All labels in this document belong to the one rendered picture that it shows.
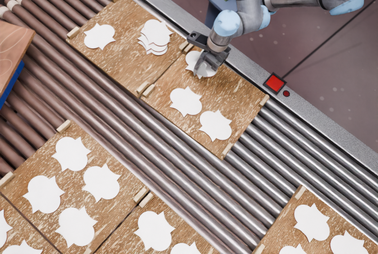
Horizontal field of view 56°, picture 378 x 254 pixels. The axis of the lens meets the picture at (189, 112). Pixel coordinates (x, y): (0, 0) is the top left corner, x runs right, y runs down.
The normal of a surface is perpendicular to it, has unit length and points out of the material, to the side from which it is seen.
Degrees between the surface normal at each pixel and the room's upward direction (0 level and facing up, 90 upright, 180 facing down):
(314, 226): 0
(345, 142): 0
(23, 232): 0
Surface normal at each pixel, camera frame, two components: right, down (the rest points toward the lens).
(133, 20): 0.09, -0.39
